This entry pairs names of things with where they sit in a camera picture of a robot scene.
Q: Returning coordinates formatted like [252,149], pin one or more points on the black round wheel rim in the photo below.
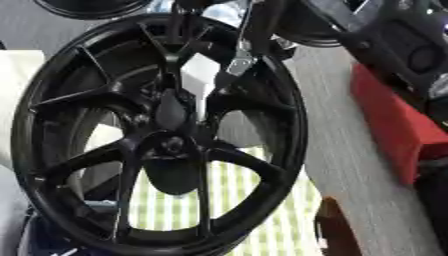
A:
[93,11]

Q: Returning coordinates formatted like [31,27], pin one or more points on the white panel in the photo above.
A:
[17,100]

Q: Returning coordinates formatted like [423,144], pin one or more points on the black machine frame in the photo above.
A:
[402,43]

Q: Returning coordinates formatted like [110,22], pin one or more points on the black round tyre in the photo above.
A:
[315,35]

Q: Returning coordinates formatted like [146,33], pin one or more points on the blue and black stand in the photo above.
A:
[52,245]

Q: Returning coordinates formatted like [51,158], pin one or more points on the white box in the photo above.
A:
[242,128]

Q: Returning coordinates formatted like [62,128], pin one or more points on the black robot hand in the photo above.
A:
[172,111]

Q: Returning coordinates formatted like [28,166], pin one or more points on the black spoked wheel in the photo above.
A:
[36,160]

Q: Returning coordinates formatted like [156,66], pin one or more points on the brown wooden piece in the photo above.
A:
[337,230]

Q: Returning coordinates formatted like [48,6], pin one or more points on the red block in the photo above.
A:
[396,126]

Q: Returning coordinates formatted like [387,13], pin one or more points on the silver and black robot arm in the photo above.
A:
[242,62]

